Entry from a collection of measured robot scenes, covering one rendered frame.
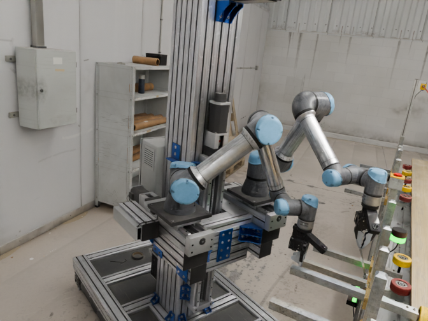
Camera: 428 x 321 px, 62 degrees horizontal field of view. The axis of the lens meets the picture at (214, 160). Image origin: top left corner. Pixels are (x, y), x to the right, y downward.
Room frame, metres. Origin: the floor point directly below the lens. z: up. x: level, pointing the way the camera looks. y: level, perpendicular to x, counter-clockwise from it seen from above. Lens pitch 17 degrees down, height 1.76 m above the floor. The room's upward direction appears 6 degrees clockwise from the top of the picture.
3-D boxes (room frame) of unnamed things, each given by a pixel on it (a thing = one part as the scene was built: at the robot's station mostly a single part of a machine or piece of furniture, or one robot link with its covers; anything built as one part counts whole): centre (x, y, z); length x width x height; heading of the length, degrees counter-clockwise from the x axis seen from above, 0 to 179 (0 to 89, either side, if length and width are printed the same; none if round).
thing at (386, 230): (1.40, -0.77, 0.88); 0.04 x 0.04 x 0.48; 63
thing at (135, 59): (4.02, 0.85, 1.59); 0.30 x 0.08 x 0.08; 69
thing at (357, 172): (1.51, -0.62, 1.31); 0.11 x 0.11 x 0.08; 33
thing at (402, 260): (1.54, -0.96, 0.85); 0.08 x 0.08 x 0.11
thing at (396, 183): (1.86, -1.00, 1.18); 0.07 x 0.07 x 0.08; 63
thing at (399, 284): (1.32, -0.84, 0.85); 0.08 x 0.08 x 0.11
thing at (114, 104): (3.92, 0.89, 0.78); 0.90 x 0.45 x 1.55; 159
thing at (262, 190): (1.86, -0.24, 1.09); 0.15 x 0.15 x 0.10
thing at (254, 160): (1.86, -0.25, 1.21); 0.13 x 0.12 x 0.14; 123
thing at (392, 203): (1.62, -0.88, 0.92); 0.04 x 0.04 x 0.48; 63
